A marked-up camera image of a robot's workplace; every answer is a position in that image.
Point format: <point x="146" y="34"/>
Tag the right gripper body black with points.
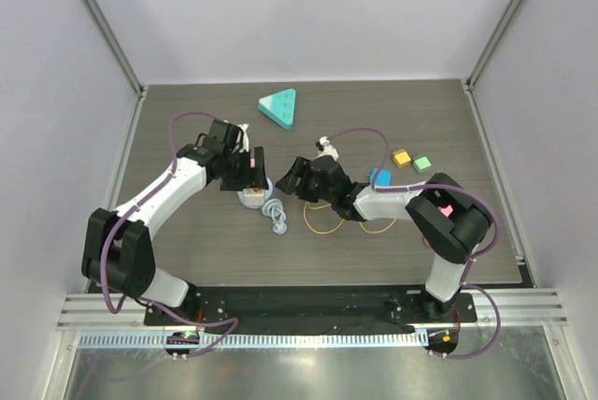
<point x="306" y="178"/>

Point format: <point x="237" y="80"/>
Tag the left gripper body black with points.
<point x="238" y="174"/>

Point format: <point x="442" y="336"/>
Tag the white cube tiger adapter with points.
<point x="253" y="197"/>

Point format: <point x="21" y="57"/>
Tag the blue charger plug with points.
<point x="380" y="177"/>

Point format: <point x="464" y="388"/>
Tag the teal triangular power socket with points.
<point x="279" y="107"/>

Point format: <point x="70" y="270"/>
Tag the yellow usb charger plug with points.
<point x="401" y="158"/>

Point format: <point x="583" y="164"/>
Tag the green usb charger plug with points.
<point x="421" y="163"/>

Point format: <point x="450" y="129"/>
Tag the light blue round socket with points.
<point x="269" y="194"/>

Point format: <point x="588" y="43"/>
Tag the pink triangular power socket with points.
<point x="446" y="211"/>

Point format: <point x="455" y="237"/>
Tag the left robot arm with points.
<point x="118" y="251"/>

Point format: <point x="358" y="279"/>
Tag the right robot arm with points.
<point x="451" y="220"/>

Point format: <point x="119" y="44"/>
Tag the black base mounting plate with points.
<point x="403" y="304"/>

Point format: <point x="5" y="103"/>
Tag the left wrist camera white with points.
<point x="242" y="143"/>

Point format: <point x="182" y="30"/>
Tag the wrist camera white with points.
<point x="326" y="148"/>
<point x="242" y="143"/>

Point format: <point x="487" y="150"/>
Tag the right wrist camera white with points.
<point x="326" y="148"/>

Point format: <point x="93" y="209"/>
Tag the left aluminium frame post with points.
<point x="104" y="29"/>

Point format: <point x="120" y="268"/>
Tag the aluminium frame post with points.
<point x="104" y="29"/>
<point x="508" y="16"/>

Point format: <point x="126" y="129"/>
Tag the slotted cable duct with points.
<point x="169" y="340"/>

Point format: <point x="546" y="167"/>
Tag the aluminium front rail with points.
<point x="517" y="307"/>

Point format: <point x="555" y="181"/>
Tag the right aluminium frame post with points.
<point x="508" y="16"/>

